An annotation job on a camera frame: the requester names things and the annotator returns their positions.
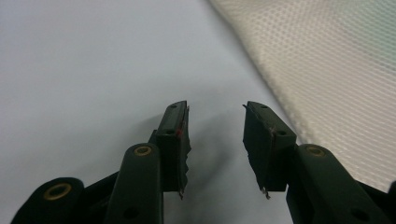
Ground white printed cloth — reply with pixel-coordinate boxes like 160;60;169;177
206;0;396;194

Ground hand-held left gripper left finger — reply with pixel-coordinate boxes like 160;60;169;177
104;100;191;224

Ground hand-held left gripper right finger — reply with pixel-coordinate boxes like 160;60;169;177
242;101;390;224

